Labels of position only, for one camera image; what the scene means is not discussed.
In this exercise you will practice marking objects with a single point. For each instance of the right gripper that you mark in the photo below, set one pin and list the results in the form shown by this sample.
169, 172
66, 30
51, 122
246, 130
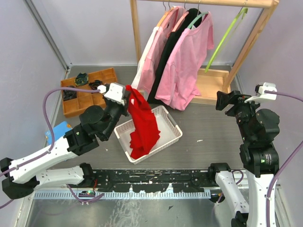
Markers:
223, 98

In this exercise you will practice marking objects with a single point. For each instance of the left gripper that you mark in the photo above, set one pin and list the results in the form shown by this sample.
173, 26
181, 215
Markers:
125, 108

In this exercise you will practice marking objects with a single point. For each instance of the red t shirt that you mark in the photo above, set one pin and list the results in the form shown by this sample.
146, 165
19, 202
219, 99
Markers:
146, 133

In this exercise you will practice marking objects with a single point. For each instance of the green plastic hanger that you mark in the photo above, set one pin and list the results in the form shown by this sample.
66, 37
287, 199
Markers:
228, 34

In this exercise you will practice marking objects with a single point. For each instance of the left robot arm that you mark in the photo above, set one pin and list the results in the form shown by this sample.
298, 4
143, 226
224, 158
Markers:
25, 175

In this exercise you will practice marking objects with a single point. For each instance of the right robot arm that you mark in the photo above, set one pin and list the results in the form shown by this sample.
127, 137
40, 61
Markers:
258, 128

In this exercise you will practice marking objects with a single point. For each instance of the white t shirt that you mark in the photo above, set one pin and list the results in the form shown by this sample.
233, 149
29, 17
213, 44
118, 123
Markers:
141, 62

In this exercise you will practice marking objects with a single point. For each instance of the light pink t shirt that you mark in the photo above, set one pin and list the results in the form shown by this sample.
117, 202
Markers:
153, 57

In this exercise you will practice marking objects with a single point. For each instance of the mint green hanger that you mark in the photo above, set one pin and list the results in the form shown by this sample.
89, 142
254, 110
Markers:
198, 19

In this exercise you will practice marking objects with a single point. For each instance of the black t shirt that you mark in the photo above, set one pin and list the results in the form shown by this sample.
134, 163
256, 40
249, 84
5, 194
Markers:
172, 40

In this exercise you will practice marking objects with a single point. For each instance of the pink hanger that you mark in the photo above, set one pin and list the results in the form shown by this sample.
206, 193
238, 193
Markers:
181, 20

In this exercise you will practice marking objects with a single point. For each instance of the orange hanger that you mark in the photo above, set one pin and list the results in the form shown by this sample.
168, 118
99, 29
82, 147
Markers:
167, 12

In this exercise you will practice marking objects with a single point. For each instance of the wooden clothes rack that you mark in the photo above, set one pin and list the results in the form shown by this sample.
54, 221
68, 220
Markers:
214, 80

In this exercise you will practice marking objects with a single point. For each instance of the rolled black sock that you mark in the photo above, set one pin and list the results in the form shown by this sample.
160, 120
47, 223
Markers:
95, 84

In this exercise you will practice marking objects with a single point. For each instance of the rolled green sock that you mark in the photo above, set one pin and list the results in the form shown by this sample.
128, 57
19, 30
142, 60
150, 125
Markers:
81, 79

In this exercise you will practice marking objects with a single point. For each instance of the rolled dark sock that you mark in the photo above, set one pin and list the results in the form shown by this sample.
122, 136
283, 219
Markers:
69, 95

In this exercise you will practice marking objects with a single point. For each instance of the blue folded cloth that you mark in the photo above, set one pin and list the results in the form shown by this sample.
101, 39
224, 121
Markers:
59, 131

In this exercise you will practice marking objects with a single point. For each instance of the white perforated plastic basket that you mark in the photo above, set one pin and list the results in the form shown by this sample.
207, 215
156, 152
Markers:
170, 133

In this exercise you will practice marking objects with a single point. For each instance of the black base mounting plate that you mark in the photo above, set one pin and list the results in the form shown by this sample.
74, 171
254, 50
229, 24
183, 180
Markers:
151, 181

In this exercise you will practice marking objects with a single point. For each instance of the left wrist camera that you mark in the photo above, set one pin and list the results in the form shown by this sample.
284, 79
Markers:
113, 92

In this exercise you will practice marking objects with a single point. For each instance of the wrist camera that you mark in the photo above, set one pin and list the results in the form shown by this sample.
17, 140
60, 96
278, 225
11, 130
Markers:
261, 95
113, 92

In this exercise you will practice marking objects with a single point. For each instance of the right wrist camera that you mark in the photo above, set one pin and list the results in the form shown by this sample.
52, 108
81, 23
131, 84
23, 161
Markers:
261, 95

